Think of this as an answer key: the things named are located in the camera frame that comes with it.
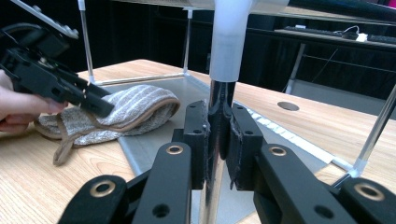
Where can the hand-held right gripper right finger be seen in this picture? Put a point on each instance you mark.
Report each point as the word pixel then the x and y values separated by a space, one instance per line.
pixel 243 149

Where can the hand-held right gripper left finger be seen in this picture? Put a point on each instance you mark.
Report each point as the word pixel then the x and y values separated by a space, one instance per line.
pixel 199 161

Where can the beige striped towel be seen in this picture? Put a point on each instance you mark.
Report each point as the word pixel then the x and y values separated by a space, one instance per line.
pixel 140 105

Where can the grey fabric metal shelf rack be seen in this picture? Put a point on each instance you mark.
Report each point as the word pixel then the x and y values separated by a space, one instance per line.
pixel 227 37

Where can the desk with white legs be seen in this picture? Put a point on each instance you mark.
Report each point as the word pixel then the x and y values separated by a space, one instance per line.
pixel 342 95

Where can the black keyboard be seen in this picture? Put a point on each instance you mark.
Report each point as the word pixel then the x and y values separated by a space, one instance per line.
pixel 311 31
pixel 383 39

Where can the small white device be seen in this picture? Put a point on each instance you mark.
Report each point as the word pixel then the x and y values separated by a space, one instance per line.
pixel 361 37

